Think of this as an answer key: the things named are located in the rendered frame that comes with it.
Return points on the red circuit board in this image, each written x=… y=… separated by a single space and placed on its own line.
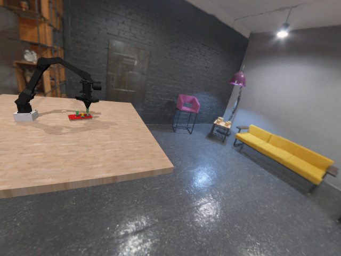
x=80 y=116

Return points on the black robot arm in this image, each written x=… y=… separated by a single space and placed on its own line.
x=42 y=65

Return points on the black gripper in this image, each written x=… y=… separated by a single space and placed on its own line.
x=89 y=100

